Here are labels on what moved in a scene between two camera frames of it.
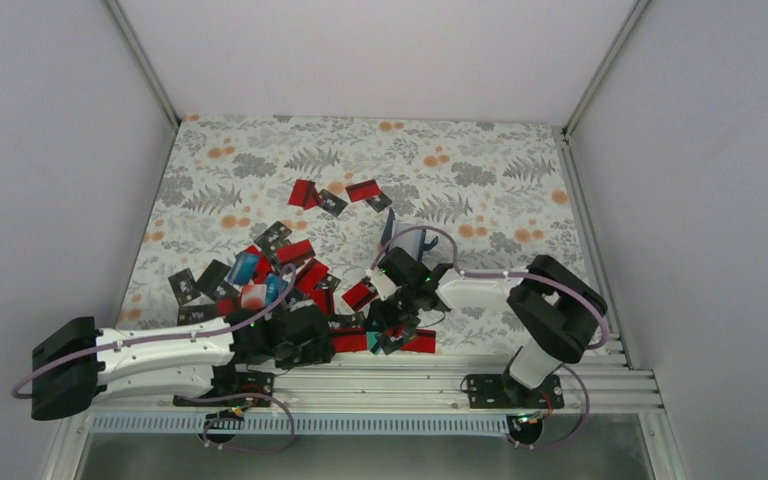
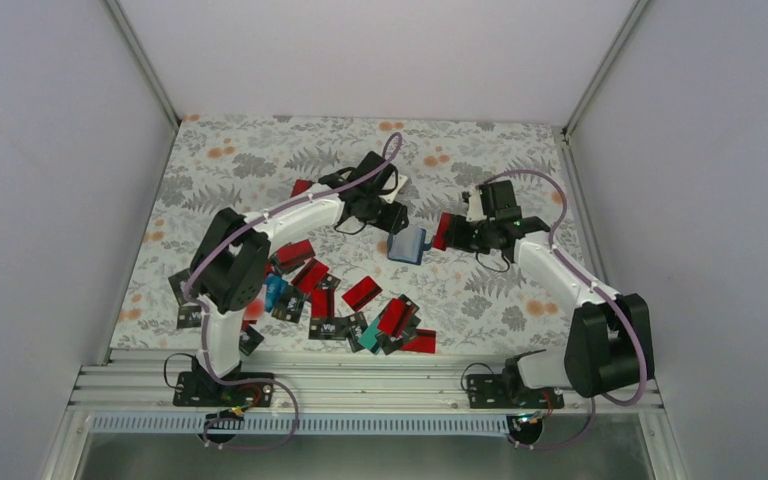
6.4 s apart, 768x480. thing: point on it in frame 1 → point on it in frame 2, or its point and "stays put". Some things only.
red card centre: (358, 295) stays put
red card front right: (425, 342) stays put
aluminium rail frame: (419, 383) stays put
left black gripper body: (316, 353) → (374, 217)
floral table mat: (257, 212) stays put
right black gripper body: (407, 307) → (471, 241)
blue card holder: (412, 241) stays put
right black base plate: (502, 391) stays put
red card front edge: (348, 339) → (440, 239)
